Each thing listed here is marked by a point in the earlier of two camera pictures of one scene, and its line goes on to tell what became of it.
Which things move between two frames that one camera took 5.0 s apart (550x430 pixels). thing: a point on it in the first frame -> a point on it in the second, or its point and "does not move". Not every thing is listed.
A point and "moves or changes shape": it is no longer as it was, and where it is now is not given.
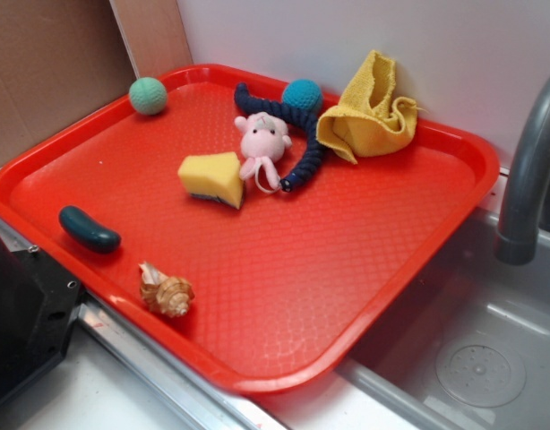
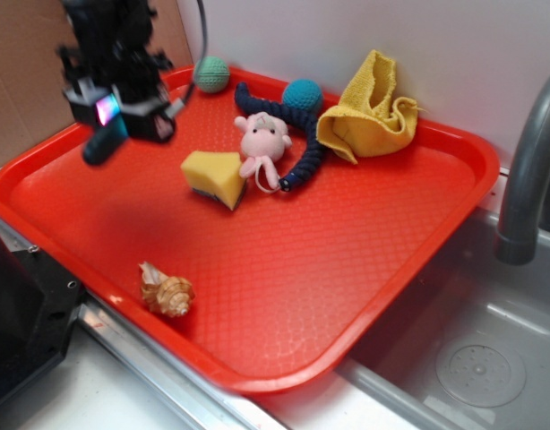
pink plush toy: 263,140 does not move
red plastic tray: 207,209 does not move
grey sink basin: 476,345 does not move
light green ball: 148,95 moves or changes shape
